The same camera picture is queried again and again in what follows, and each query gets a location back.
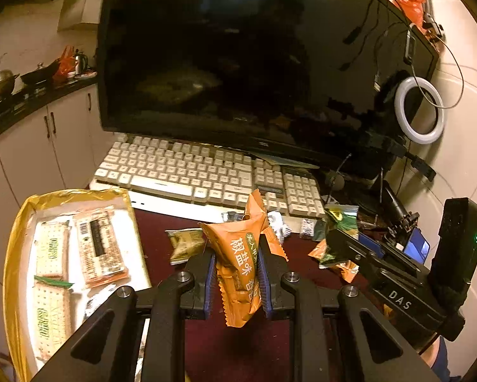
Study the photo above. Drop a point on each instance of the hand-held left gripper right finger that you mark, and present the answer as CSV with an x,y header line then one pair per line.
x,y
263,286

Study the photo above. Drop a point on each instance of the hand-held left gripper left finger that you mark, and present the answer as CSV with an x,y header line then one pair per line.
x,y
209,290

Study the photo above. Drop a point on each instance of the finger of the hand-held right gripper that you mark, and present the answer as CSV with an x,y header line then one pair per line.
x,y
345,246
397,256

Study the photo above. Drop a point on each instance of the green pea snack packet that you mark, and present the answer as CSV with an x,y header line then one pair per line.
x,y
343,217

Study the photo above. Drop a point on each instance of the orange snack packet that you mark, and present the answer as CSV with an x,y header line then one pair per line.
x,y
318,251
238,254
347,269

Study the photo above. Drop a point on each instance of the dark green snack packet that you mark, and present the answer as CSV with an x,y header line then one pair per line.
x,y
184,244

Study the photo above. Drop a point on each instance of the gold foil tray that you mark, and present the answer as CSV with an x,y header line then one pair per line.
x,y
19,270

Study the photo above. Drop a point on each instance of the person's right forearm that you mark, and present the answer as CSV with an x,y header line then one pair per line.
x,y
441,362

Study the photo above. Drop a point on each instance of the smartphone with blue screen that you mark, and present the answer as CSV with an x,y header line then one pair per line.
x,y
417,248

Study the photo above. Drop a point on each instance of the black phone clamp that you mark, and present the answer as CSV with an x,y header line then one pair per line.
x,y
405,223

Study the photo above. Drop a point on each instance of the black cylindrical device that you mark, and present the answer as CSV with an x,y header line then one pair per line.
x,y
391,203

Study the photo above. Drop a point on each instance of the silver wrapped candy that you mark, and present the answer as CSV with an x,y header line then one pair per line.
x,y
279,227

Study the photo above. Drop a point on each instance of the dark red table cloth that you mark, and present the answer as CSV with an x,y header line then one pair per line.
x,y
238,350

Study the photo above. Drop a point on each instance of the grey mesh microphone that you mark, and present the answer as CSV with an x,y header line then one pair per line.
x,y
336,181

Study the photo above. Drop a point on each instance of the silver foil wrapper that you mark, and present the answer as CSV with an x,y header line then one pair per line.
x,y
97,300

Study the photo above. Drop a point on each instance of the barcode labelled biscuit packet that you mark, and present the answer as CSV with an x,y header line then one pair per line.
x,y
101,246

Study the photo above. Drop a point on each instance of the white computer keyboard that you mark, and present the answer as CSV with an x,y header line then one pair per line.
x,y
174,175

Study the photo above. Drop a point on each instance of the pale cracker packet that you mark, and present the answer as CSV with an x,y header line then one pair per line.
x,y
51,246
49,318

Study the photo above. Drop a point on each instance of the white lower kitchen cabinets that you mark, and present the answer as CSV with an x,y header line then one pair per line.
x,y
27,155

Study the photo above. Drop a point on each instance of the black computer monitor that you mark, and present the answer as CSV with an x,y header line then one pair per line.
x,y
222,47

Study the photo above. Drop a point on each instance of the small plate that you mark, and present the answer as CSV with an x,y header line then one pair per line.
x,y
85,74

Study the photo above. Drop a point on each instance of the black kitchen counter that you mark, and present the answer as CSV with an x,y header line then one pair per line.
x,y
31,101

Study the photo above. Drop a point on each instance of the steel kettle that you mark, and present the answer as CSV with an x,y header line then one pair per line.
x,y
81,63

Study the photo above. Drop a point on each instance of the gas stove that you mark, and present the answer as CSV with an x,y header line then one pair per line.
x,y
29,92

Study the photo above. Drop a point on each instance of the black frying pan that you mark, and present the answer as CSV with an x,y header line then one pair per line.
x,y
39,76

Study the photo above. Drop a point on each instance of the white wall cabinet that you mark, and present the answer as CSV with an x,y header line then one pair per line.
x,y
83,8

